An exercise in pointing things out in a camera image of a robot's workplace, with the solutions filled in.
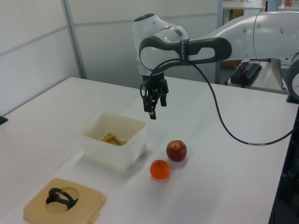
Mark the white plastic container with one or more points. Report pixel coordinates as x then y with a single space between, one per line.
112 156

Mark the black camera stand pole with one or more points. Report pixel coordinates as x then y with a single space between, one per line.
287 186

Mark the black electronics box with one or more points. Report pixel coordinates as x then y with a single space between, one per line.
247 72

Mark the yellow toy tool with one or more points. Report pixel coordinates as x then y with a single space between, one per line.
108 138

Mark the white background desk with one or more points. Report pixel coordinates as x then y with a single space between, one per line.
268 79

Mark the orange mandarin fruit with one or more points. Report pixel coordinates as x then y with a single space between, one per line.
159 169

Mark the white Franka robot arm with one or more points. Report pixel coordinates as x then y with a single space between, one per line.
268 35

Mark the red apple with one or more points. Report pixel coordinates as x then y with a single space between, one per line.
176 151

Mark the grey partition post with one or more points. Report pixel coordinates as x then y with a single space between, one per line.
220 14
74 39

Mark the beige container lid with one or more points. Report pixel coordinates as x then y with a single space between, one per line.
35 207

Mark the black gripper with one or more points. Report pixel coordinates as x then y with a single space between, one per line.
156 82

